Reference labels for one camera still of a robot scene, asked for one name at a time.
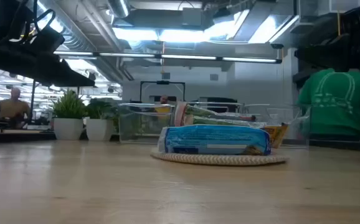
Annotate blue granola bar pack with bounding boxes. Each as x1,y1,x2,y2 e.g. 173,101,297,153
157,124,272,156

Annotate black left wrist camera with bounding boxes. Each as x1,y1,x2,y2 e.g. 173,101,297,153
29,26,66,55

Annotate ribbed silver ceiling duct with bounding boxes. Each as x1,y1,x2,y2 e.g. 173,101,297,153
38,0,95,52

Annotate clear plastic bin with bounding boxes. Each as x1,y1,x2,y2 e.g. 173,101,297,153
118,103,176,145
175,101,246,124
244,103,312,149

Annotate black camera cable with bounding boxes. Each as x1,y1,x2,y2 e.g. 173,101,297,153
32,0,57,34

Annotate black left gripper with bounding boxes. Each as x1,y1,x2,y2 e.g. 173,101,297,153
0,0,97,88

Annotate bright ceiling light panel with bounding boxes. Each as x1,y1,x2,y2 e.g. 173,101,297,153
111,27,212,44

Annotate round woven beige mat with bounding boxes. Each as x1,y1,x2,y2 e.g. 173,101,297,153
150,148,290,167

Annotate long ceiling light bar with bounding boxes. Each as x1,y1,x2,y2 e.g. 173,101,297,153
53,50,283,65

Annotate grey ceiling vent box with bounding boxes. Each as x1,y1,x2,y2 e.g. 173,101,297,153
181,6,204,27

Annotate green plant in white pot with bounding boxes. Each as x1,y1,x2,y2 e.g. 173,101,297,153
85,98,118,142
52,89,88,141

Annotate white ceiling box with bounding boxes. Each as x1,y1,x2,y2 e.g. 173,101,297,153
318,0,360,16

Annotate dark low bench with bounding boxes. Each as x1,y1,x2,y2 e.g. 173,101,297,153
0,129,56,146

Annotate person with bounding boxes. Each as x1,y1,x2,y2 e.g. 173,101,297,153
0,86,32,130
154,94,172,114
296,67,360,141

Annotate yellow granola bar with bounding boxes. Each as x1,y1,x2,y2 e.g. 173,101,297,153
262,123,290,149

